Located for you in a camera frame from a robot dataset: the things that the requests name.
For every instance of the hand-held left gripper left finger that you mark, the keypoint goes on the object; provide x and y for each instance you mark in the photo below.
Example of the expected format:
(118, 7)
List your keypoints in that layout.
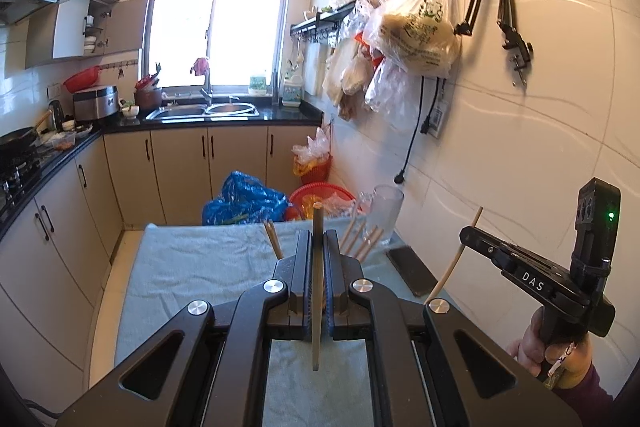
(300, 267)

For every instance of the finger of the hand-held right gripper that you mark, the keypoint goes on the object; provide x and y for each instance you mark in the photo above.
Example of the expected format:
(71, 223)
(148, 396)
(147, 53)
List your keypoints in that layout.
(480, 239)

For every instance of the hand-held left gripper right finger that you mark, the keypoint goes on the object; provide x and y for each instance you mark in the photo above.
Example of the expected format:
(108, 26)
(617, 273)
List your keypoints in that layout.
(336, 267)

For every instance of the set of chopsticks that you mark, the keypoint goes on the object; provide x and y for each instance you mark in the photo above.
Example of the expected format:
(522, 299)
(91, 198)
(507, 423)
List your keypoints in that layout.
(273, 241)

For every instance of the long wooden chopstick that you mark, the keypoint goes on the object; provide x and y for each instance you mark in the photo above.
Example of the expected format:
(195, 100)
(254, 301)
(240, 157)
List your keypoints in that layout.
(450, 267)
(317, 217)

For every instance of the person's right forearm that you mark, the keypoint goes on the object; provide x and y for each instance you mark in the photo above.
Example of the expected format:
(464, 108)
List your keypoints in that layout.
(585, 402)

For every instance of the person's right hand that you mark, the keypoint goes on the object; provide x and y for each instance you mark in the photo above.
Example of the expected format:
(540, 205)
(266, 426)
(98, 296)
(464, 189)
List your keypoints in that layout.
(527, 352)

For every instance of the large red plastic basket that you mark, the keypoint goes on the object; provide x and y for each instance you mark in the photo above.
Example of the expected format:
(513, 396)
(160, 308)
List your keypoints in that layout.
(310, 194)

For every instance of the black smartphone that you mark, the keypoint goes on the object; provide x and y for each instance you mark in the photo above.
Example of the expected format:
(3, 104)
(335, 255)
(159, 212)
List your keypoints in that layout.
(412, 269)

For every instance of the blue plastic bag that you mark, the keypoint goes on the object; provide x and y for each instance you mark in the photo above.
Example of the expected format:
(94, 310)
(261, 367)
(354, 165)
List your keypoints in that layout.
(240, 202)

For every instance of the small red basket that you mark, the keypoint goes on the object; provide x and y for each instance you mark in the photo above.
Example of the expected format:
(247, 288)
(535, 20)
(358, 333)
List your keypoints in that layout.
(315, 174)

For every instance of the light blue towel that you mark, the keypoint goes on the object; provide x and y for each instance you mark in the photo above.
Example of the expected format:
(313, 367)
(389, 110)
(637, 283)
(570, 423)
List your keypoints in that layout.
(200, 267)

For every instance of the crumpled clear plastic bag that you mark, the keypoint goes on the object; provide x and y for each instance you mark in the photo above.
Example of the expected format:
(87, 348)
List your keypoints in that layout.
(315, 144)

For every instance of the hanging white tag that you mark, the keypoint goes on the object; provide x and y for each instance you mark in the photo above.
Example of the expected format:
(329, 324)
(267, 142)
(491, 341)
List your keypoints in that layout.
(438, 119)

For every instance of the beige base cabinets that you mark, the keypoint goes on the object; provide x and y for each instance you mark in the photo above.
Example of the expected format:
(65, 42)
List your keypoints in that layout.
(180, 167)

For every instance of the black kitchen countertop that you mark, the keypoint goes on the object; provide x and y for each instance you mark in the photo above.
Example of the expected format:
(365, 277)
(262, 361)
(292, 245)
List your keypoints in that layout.
(200, 124)

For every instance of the white detergent bottle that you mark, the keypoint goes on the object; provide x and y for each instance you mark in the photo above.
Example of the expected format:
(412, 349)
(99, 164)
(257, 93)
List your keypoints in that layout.
(292, 92)

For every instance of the green label box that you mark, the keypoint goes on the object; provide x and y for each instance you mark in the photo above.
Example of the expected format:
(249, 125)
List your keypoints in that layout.
(257, 85)

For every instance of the bunch of hanging plastic bags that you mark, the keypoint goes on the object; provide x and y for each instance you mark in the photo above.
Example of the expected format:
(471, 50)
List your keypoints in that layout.
(350, 72)

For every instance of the white cutting board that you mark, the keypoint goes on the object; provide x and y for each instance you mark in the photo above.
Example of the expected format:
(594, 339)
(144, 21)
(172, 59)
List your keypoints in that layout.
(314, 72)

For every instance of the steel sink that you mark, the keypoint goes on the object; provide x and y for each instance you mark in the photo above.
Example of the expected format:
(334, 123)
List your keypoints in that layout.
(175, 112)

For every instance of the steel faucet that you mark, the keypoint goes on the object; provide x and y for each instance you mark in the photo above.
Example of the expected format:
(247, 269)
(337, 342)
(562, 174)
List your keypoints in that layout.
(207, 87)

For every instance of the large clear plastic bag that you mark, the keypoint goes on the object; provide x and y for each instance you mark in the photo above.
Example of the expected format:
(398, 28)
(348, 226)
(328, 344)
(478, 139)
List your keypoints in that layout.
(420, 32)

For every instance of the pink cloth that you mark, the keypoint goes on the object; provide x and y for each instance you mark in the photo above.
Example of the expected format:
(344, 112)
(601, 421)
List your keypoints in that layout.
(201, 66)

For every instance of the brown pot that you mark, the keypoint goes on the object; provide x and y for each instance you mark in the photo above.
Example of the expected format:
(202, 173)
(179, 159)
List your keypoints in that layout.
(148, 98)

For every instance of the small white mortar bowl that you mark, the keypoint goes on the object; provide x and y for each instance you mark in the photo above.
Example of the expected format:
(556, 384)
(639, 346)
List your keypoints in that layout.
(131, 112)

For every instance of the kitchen window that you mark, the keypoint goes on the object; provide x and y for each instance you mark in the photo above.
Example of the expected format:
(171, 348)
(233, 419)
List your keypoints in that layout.
(225, 22)

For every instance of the silver rice cooker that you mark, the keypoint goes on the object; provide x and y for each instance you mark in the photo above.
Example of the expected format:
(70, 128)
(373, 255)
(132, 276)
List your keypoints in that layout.
(95, 104)

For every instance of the food container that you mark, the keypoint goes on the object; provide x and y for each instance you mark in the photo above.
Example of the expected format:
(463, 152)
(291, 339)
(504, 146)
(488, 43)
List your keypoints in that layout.
(59, 139)

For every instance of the black kettle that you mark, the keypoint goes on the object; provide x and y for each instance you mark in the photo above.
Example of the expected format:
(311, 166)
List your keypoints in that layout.
(56, 117)

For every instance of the red plastic basin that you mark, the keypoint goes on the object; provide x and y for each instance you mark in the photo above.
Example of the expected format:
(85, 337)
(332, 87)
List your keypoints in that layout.
(82, 79)

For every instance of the gas stove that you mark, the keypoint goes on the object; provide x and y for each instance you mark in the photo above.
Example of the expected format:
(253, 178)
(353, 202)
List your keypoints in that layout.
(15, 179)

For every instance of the black wok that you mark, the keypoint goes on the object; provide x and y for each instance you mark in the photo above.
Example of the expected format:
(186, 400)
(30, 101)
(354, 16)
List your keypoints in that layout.
(17, 139)

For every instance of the black wall rack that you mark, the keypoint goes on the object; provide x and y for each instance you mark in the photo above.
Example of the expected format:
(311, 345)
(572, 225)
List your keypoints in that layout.
(320, 19)

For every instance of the open wall cabinet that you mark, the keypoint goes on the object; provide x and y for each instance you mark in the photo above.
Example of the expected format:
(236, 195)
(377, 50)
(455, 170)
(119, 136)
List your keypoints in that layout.
(70, 32)

